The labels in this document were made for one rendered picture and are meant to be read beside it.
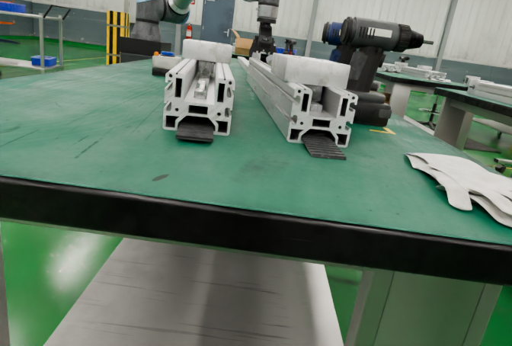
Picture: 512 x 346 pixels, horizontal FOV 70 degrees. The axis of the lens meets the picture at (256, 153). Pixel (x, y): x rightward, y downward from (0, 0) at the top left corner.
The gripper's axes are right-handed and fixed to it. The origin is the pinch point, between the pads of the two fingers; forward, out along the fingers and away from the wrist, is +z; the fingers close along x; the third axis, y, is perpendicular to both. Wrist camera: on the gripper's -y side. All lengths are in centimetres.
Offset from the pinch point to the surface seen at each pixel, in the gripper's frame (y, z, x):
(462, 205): -105, 2, -10
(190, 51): -52, -8, 23
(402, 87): 190, 11, -158
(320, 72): -77, -8, 0
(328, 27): -38.4, -17.7, -11.5
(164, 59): -19.9, -2.9, 32.4
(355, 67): -60, -9, -13
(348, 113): -84, -3, -4
